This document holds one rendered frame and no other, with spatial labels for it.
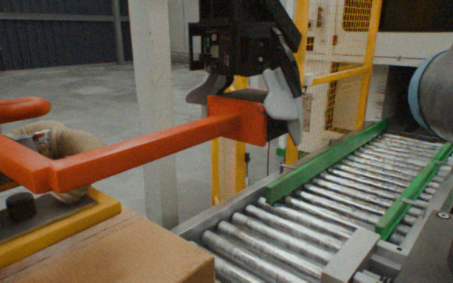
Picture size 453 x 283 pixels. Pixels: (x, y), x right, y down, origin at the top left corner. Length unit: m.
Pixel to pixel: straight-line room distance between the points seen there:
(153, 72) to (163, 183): 0.63
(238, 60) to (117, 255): 0.38
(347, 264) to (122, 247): 0.35
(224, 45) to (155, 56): 1.48
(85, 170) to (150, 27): 1.57
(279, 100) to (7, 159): 0.26
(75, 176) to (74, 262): 0.34
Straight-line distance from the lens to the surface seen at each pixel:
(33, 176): 0.28
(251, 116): 0.39
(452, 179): 1.99
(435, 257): 0.48
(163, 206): 2.08
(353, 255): 0.52
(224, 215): 1.43
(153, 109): 1.87
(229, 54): 0.37
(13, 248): 0.43
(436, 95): 0.49
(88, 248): 0.63
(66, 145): 0.53
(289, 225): 1.42
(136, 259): 0.59
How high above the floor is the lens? 1.29
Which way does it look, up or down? 19 degrees down
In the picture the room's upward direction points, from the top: straight up
